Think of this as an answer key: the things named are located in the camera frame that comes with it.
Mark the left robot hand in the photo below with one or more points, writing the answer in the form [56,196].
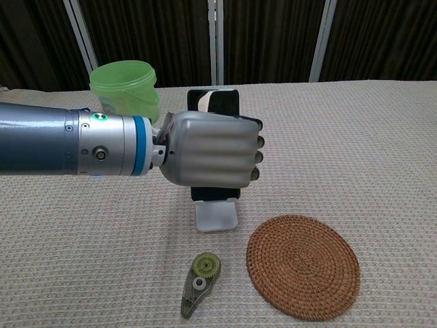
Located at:
[211,153]

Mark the black smartphone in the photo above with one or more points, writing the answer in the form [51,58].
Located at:
[215,100]

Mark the white phone stand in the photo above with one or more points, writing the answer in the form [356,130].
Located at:
[216,217]

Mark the beige woven tablecloth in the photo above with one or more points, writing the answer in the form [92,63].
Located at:
[307,171]

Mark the green plastic bucket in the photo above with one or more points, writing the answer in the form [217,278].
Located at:
[126,90]

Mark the folding screen partition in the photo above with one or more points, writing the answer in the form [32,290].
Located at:
[218,37]

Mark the green correction tape dispenser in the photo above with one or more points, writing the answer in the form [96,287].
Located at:
[199,283]

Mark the woven rattan coaster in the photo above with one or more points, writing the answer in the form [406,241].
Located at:
[303,267]

